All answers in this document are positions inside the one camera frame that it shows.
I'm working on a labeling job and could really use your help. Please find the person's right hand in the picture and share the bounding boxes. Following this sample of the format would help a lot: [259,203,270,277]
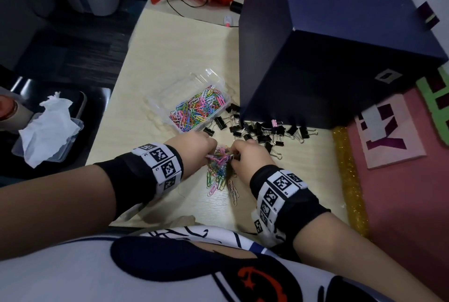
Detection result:
[229,139,276,187]

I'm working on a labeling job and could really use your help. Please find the person's left hand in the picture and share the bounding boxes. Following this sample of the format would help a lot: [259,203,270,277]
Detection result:
[164,131,218,181]

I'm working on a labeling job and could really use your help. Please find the pile of colourful paper clips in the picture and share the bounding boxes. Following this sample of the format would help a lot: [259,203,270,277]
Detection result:
[206,147,240,207]

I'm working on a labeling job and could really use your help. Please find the person's left forearm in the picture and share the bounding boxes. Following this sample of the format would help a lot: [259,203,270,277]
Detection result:
[0,164,117,261]

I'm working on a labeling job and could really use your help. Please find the person's right forearm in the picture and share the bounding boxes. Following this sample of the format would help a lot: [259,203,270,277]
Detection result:
[293,212,443,302]

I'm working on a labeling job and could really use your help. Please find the pile of black binder clips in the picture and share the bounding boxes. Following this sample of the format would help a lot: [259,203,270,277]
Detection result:
[203,103,319,160]

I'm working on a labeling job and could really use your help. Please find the boxed colourful paper clips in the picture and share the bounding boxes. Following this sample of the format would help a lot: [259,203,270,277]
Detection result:
[169,85,227,133]

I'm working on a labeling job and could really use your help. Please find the clear plastic clip box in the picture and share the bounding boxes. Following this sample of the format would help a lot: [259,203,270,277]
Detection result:
[147,68,232,133]

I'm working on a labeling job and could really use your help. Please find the black right wrist tracker band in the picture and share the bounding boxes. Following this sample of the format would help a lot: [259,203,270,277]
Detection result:
[249,165,331,247]

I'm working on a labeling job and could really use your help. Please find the black wrist tracker band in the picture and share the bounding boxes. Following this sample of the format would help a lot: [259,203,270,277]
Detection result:
[249,165,331,247]
[94,142,184,218]

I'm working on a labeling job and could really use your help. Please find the black left wrist tracker band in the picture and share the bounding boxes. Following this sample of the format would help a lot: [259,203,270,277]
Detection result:
[94,142,184,218]

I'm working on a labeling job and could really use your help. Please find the gold glitter strip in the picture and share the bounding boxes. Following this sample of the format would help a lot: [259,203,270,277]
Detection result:
[332,126,371,239]

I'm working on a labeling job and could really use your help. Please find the person's white printed shirt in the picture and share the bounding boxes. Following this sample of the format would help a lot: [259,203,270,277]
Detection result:
[0,226,397,302]

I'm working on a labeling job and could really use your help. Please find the large dark blue box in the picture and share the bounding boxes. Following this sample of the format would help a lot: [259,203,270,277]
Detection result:
[239,0,448,130]

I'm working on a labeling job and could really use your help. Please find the clear plastic tissue container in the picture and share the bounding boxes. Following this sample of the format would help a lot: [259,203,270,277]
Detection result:
[11,112,85,163]

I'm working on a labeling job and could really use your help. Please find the pink patterned board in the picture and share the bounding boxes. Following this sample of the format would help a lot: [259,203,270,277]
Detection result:
[354,93,427,170]

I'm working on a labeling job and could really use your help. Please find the black chair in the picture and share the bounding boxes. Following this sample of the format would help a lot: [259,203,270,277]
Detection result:
[0,75,112,178]

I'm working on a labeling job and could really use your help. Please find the white crumpled tissue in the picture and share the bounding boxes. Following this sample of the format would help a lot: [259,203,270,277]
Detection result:
[18,92,82,169]

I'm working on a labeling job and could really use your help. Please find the black cable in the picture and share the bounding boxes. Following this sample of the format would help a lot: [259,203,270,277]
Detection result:
[165,0,209,18]

